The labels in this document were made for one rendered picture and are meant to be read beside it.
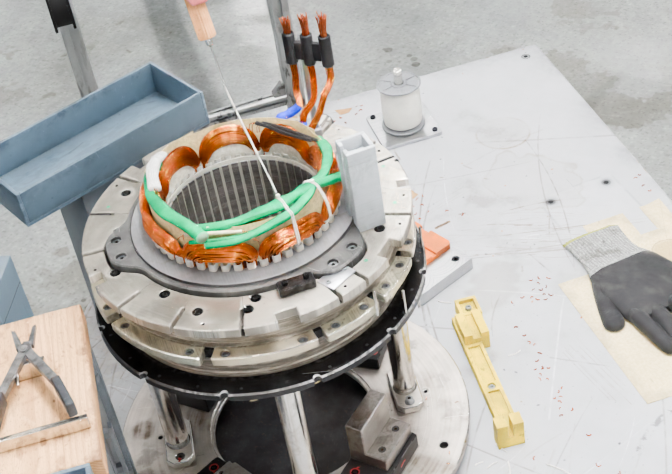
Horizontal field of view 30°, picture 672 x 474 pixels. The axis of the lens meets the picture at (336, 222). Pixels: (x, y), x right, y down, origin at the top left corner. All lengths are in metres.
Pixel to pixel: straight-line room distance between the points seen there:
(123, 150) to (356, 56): 2.13
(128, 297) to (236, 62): 2.46
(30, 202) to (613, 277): 0.68
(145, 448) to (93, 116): 0.39
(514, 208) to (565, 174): 0.10
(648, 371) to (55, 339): 0.66
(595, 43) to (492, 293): 1.98
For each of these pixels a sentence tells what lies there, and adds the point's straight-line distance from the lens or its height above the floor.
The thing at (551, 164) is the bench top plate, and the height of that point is 0.78.
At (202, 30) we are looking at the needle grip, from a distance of 1.09.
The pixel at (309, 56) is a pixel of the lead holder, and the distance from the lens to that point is 1.21.
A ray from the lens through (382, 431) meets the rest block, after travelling 1.33.
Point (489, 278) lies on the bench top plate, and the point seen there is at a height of 0.78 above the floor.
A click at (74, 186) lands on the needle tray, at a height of 1.04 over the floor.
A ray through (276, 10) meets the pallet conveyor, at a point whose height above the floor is 0.39.
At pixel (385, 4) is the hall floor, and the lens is 3.73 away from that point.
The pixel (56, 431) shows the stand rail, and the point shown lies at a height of 1.07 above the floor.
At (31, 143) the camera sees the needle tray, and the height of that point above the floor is 1.04.
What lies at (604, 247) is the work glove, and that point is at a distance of 1.59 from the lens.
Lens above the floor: 1.83
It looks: 39 degrees down
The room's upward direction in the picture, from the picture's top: 10 degrees counter-clockwise
